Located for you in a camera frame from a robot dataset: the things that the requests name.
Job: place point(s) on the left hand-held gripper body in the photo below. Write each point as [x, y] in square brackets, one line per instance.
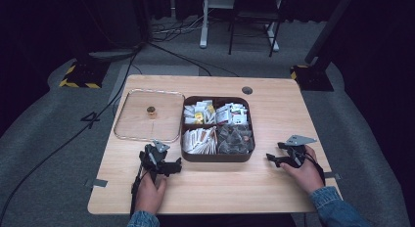
[152, 159]

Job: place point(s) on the brown four-compartment box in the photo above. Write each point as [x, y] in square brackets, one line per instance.
[215, 158]

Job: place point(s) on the dark slanted metal post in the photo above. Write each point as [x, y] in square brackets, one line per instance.
[329, 26]

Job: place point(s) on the person's right hand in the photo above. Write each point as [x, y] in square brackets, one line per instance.
[306, 176]

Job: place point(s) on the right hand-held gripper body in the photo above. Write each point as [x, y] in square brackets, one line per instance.
[296, 152]

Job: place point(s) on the pile of white red-print packets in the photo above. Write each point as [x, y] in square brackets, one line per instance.
[232, 113]

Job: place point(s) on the clear lid with gold knob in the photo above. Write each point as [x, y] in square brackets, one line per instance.
[143, 122]

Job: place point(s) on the person's left hand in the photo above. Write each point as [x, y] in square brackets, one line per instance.
[148, 194]

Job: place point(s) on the yellow-black striped stand base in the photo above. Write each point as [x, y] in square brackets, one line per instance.
[83, 75]
[313, 78]

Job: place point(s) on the pile of clear pyramid tea bags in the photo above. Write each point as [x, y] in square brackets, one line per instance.
[235, 140]

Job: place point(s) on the black metal chair frame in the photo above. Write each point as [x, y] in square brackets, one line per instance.
[254, 15]

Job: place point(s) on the grey round table grommet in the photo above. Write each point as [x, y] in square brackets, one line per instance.
[247, 90]

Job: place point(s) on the grey tape piece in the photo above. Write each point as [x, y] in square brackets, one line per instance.
[100, 183]
[332, 176]

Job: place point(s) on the white desk leg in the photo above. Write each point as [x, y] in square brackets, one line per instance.
[205, 28]
[273, 37]

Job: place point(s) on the pile of white stick packets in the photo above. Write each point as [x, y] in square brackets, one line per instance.
[199, 141]

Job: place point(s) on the pile of white yellow packets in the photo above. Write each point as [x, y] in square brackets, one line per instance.
[199, 113]

